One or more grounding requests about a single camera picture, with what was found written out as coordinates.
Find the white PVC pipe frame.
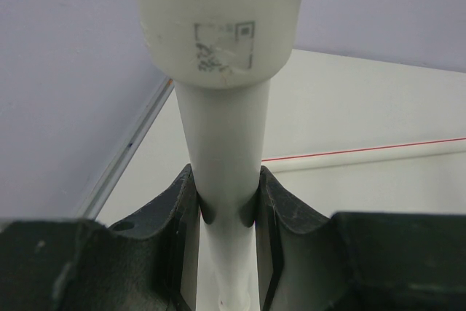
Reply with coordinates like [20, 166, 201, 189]
[129, 0, 466, 311]

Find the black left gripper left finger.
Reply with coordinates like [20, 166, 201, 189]
[1, 166, 199, 310]

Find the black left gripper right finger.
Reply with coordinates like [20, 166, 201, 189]
[256, 168, 465, 310]

